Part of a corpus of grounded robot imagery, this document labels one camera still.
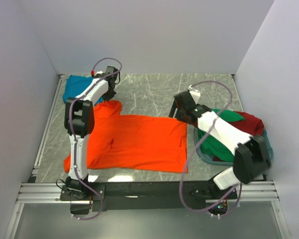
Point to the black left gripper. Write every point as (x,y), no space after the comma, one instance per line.
(109,97)

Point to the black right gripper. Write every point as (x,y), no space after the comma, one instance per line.
(173,111)

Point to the orange t shirt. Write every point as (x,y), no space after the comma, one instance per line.
(135,141)

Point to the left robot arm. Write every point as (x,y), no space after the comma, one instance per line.
(79,122)

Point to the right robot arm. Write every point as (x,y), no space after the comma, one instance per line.
(251,156)

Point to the folded blue t shirt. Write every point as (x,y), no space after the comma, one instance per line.
(75,85)

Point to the green t shirt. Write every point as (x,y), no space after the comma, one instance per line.
(215,149)

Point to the dark red t shirt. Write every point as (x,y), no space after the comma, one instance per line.
(245,122)

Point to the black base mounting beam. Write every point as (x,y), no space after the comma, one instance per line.
(140,195)

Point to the teal plastic basket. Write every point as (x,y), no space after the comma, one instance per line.
(269,149)

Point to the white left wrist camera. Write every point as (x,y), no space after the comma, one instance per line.
(96,74)

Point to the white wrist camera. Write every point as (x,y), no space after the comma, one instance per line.
(194,93)
(96,74)

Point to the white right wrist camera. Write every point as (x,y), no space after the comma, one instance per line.
(194,93)

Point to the aluminium left side rail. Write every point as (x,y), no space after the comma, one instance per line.
(46,130)

